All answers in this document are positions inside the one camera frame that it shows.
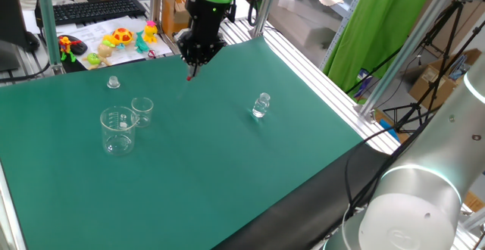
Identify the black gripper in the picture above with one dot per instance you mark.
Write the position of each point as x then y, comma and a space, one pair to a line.
206, 22

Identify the glass dropper with red bulb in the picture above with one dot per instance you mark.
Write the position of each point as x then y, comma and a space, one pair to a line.
189, 78

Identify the taped cardboard box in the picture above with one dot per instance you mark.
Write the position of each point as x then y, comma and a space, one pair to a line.
170, 11

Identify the teal dolphin toy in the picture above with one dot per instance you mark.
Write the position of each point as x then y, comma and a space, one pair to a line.
141, 45

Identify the orange turtle toy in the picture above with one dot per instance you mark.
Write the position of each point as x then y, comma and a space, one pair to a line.
122, 36

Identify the small glass beaker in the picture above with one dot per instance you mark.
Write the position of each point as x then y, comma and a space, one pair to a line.
143, 113

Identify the small clear glass bottle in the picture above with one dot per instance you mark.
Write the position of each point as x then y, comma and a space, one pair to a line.
260, 108

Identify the clear glass bottle stopper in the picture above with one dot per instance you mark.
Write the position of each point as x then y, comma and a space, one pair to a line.
113, 83

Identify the beige toy animal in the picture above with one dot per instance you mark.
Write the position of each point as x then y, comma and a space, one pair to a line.
105, 50

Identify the green turtle toy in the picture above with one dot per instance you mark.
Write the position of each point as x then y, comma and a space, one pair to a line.
92, 58

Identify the colourful plastic toys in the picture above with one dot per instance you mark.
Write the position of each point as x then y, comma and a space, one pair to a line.
91, 34

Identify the black computer keyboard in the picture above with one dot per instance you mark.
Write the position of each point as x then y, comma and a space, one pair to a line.
94, 10

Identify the black computer mouse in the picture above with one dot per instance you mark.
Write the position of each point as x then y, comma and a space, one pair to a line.
80, 47

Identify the green table mat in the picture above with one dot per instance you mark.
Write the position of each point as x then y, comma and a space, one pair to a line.
189, 174

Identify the large glass beaker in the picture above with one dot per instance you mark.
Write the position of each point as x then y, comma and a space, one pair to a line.
113, 144

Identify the grey metal shelf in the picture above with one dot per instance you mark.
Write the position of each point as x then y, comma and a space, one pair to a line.
329, 53

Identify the red yellow figure toy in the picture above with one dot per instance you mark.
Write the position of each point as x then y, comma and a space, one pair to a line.
65, 45

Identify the blue flat package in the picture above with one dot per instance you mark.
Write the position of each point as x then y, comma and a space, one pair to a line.
363, 83

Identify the bright green cloth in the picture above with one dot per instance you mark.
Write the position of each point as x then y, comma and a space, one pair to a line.
379, 22

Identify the black monitor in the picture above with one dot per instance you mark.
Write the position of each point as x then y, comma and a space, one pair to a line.
7, 7

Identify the blue plastic bag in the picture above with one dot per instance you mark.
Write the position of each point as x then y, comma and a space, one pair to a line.
388, 129

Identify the black tripod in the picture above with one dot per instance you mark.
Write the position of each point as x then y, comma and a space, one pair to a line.
415, 108

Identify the open cardboard box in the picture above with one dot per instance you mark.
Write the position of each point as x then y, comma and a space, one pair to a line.
432, 87

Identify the aluminium frame post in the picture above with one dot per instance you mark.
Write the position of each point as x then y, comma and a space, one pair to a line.
47, 22
263, 15
156, 0
410, 41

